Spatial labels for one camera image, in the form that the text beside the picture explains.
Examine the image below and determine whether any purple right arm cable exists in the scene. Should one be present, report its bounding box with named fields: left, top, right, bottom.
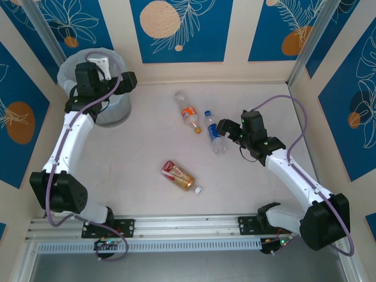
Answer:
left=249, top=95, right=355, bottom=257

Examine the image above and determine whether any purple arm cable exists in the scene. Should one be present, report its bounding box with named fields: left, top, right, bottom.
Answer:
left=45, top=51, right=130, bottom=261
left=249, top=95, right=355, bottom=257

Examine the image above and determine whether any orange label clear bottle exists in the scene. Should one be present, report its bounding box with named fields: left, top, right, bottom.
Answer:
left=174, top=90, right=203, bottom=135

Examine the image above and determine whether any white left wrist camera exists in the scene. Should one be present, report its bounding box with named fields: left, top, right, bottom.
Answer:
left=86, top=56, right=114, bottom=80

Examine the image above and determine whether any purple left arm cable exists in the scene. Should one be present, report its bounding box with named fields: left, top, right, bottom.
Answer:
left=45, top=51, right=130, bottom=261

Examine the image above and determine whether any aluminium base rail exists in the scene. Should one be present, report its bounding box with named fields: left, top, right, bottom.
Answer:
left=25, top=213, right=297, bottom=244

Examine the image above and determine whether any blue label cola bottle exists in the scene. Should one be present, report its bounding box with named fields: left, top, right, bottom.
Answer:
left=204, top=110, right=229, bottom=156

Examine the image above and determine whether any amber tea bottle red label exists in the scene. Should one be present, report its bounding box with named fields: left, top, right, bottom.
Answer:
left=160, top=160, right=203, bottom=196

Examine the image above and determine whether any grey slotted cable duct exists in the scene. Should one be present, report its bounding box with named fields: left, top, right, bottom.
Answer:
left=37, top=238, right=264, bottom=254

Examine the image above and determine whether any aluminium frame post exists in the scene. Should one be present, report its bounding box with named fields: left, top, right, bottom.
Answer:
left=286, top=0, right=337, bottom=86
left=22, top=0, right=67, bottom=64

